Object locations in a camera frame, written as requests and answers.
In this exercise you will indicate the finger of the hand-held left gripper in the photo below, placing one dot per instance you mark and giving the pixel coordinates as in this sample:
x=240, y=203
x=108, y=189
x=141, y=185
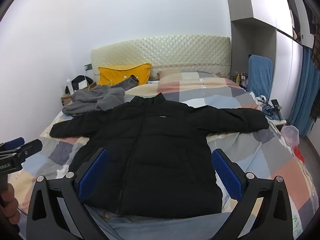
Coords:
x=15, y=142
x=31, y=148

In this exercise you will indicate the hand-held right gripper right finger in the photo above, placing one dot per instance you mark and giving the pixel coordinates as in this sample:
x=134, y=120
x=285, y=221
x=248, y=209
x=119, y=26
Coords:
x=226, y=175

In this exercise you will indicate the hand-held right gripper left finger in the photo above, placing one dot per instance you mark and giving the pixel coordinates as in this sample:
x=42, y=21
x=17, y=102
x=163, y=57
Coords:
x=93, y=175

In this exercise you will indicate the black puffer jacket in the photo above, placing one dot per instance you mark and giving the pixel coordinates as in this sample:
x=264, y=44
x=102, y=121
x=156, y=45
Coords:
x=155, y=155

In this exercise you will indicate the person's left hand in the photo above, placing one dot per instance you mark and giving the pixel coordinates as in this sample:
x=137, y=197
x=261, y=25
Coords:
x=11, y=205

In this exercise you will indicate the wooden nightstand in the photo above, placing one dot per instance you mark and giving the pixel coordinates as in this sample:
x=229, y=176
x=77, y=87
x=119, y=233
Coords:
x=66, y=100

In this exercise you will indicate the white side table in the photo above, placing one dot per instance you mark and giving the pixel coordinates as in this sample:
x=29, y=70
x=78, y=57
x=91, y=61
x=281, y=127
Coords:
x=278, y=122

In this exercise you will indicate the grey fleece garment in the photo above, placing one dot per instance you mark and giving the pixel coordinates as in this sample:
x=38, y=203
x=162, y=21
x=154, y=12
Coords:
x=87, y=100

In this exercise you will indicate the clear plastic bag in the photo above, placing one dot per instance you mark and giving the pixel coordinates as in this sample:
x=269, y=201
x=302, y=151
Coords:
x=290, y=135

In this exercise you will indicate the white bottle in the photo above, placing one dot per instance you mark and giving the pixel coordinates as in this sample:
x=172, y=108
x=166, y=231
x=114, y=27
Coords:
x=68, y=83

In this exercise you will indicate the red item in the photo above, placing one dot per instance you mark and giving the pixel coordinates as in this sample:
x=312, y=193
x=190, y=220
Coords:
x=299, y=153

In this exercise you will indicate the blue-grey bed sheet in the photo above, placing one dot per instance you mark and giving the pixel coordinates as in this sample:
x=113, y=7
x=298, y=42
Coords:
x=160, y=227

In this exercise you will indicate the black bag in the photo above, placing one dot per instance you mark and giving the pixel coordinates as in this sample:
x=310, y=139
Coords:
x=78, y=78

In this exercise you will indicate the checkered duvet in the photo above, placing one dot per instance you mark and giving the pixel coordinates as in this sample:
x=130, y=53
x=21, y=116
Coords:
x=220, y=90

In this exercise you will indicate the black tripod stand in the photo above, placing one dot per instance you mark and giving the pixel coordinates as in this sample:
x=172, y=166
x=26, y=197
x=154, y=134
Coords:
x=276, y=105

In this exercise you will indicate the row of small bottles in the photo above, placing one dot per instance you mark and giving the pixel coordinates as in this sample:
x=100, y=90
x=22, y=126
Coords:
x=240, y=78

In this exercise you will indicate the dark grey garment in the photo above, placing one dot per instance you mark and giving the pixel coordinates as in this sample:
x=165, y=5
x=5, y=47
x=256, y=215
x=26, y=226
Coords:
x=127, y=82

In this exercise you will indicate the yellow pillow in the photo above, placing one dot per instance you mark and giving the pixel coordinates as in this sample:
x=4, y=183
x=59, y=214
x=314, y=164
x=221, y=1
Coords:
x=117, y=73

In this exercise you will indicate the blue curtain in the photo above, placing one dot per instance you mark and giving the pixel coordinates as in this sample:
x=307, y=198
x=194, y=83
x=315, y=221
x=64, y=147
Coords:
x=305, y=92

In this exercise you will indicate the pink floral pillow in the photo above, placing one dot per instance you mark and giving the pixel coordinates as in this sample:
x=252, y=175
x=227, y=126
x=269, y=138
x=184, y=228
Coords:
x=166, y=75

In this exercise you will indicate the grey and white wardrobe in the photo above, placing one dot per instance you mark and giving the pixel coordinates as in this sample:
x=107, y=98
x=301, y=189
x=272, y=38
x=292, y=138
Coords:
x=282, y=62

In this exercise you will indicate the cream quilted headboard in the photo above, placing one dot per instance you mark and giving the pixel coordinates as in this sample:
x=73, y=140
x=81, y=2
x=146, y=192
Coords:
x=175, y=52

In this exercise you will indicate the brown plaid hanging garment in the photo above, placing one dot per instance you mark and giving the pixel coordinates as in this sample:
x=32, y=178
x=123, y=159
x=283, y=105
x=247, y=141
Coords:
x=316, y=60

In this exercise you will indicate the black hanging garment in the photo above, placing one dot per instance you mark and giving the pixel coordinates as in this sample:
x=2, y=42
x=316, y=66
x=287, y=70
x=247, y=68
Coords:
x=308, y=17

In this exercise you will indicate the wall socket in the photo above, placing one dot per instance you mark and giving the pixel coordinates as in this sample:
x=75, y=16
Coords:
x=88, y=67

